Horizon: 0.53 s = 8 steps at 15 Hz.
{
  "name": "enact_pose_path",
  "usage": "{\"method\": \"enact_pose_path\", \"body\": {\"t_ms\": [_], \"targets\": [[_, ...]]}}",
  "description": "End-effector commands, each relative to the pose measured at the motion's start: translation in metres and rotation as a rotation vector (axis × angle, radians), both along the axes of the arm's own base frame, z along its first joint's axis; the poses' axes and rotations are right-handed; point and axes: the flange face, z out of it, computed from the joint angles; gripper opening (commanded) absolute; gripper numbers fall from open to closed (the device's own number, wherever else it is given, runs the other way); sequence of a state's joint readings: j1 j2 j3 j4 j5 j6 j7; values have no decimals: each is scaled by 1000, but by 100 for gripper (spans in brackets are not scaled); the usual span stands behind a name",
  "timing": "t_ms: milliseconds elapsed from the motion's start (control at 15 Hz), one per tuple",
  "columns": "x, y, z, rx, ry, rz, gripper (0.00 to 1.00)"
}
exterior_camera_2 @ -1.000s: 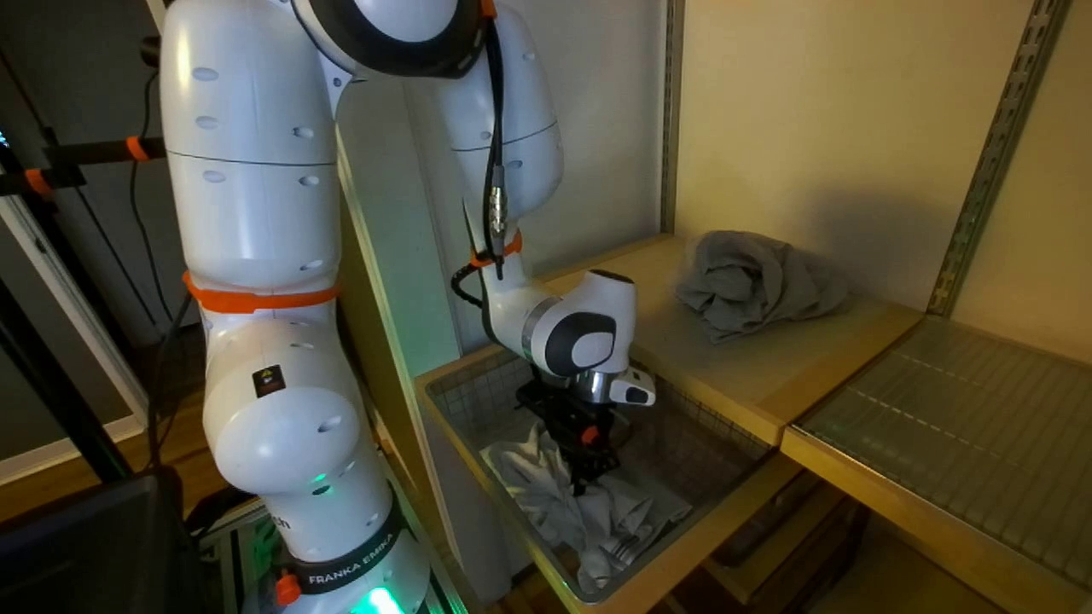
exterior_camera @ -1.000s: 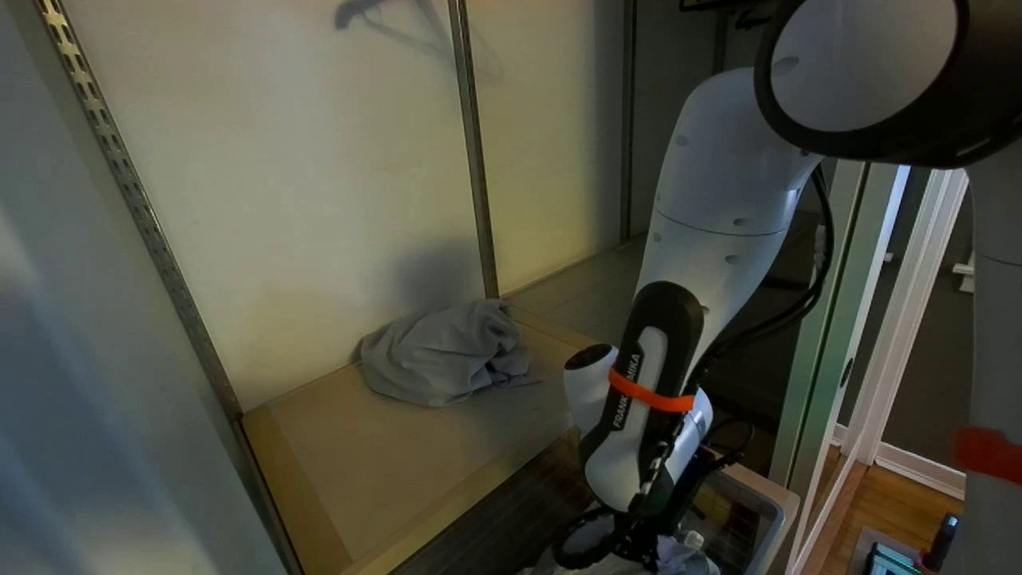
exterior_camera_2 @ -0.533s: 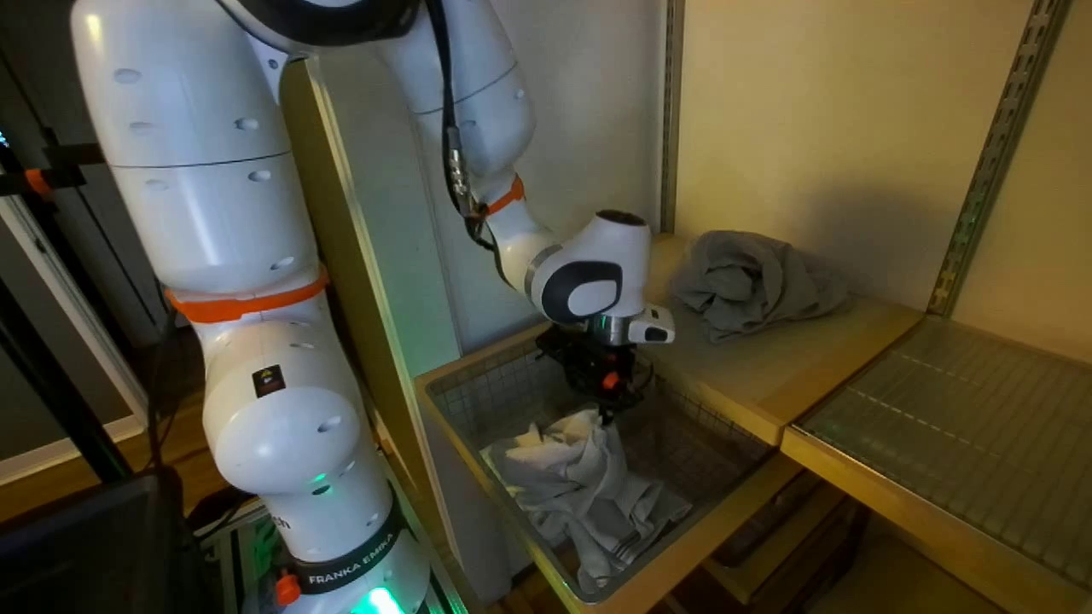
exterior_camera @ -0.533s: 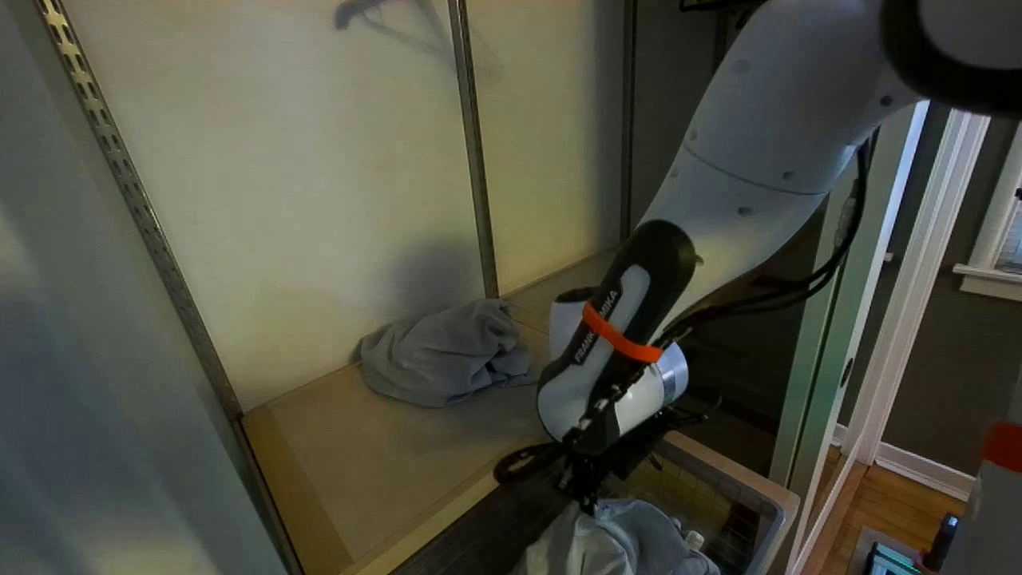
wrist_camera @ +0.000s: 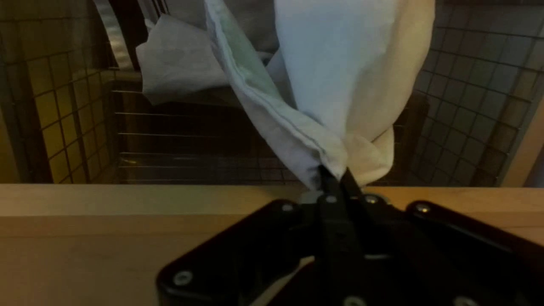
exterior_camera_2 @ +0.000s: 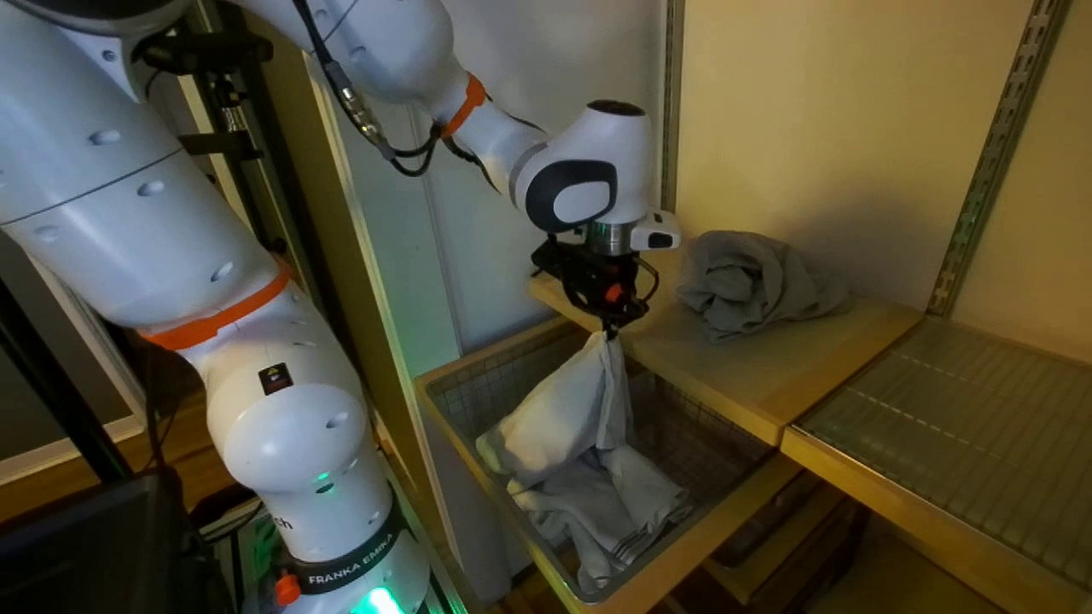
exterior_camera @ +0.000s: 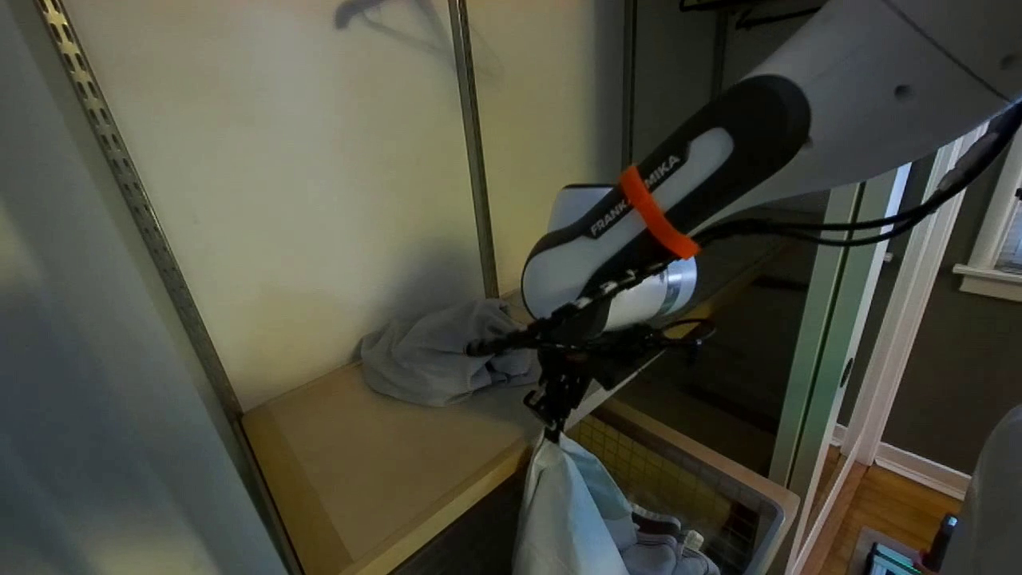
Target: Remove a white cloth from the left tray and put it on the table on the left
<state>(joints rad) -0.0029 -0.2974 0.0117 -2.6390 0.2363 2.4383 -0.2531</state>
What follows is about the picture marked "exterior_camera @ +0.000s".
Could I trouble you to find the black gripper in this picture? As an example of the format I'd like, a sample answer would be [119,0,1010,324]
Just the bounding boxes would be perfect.
[523,305,605,443]

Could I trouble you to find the white cloth from tray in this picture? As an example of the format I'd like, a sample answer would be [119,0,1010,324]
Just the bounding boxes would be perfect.
[509,439,633,575]

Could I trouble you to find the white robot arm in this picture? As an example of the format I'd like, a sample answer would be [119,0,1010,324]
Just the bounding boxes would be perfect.
[520,0,1022,432]

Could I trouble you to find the grey cloth on shelf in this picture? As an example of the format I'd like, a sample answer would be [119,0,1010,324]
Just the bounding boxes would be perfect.
[356,299,538,409]

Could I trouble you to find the white cloths in tray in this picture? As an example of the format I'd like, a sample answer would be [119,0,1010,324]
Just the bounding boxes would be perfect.
[620,512,720,575]

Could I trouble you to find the wooden shelf board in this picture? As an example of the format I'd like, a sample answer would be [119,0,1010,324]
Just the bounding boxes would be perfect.
[242,358,544,575]

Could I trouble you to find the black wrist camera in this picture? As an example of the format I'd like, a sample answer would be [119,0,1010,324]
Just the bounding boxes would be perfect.
[467,315,716,358]

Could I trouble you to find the mesh wire tray bin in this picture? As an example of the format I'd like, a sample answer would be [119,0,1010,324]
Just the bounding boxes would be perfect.
[572,400,801,575]

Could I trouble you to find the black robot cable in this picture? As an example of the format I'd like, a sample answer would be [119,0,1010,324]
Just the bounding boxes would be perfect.
[695,100,1022,248]

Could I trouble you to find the metal shelf upright rail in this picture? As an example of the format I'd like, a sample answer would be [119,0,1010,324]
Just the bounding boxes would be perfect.
[28,0,299,575]

